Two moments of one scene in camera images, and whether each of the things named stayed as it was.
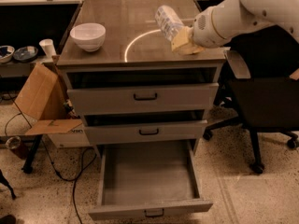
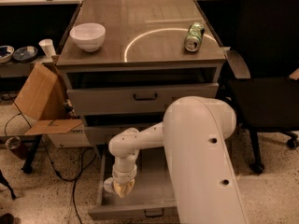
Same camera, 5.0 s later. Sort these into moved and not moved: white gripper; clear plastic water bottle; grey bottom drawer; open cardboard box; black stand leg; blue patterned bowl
Moved: clear plastic water bottle; white gripper
Not moved: black stand leg; open cardboard box; blue patterned bowl; grey bottom drawer
